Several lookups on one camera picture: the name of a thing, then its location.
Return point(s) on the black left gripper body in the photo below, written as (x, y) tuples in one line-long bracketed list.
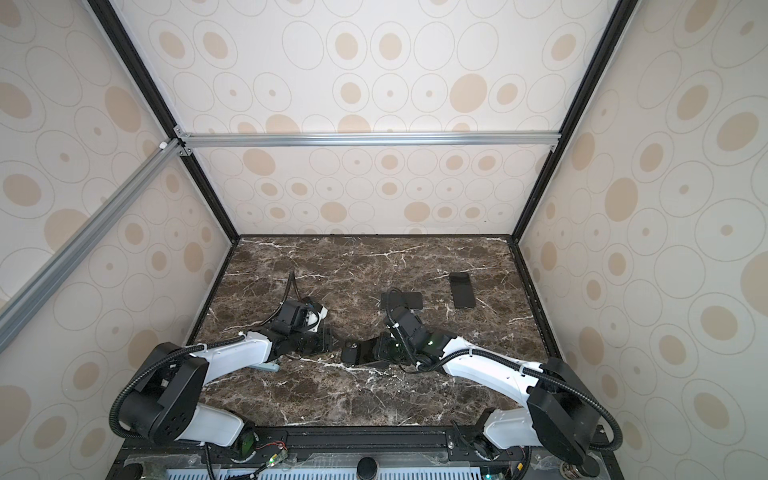
[(310, 343)]

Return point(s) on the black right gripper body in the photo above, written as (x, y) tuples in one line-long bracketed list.
[(387, 351)]

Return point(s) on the black phone with pink case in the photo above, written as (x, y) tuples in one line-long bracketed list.
[(361, 354)]

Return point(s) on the silver-edged black phone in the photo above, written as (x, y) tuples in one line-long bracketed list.
[(462, 290)]

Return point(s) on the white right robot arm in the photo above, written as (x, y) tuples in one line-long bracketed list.
[(556, 409)]

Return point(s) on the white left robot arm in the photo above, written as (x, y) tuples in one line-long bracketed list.
[(161, 403)]

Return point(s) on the blue-edged phone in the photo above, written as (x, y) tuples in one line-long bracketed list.
[(410, 300)]

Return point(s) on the light blue stapler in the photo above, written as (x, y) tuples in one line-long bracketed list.
[(267, 367)]

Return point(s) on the black knob centre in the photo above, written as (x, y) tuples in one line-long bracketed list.
[(367, 468)]

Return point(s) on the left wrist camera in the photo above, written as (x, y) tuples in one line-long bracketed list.
[(302, 316)]

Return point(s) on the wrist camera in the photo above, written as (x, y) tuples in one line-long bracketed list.
[(408, 325), (302, 316)]

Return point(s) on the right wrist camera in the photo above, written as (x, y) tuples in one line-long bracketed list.
[(408, 325)]

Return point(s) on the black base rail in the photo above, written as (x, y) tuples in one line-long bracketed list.
[(412, 452)]

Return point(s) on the silver aluminium rail back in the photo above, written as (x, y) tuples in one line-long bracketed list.
[(380, 139)]

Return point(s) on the silver aluminium rail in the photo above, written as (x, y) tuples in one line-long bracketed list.
[(39, 289), (380, 139)]

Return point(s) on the silver aluminium rail left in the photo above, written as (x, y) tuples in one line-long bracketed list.
[(39, 289)]

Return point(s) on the black corner frame post left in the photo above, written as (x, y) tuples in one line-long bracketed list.
[(107, 17)]

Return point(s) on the black corner frame post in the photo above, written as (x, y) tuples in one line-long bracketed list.
[(618, 21), (107, 17)]

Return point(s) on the black corner frame post right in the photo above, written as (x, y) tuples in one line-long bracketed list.
[(618, 21)]

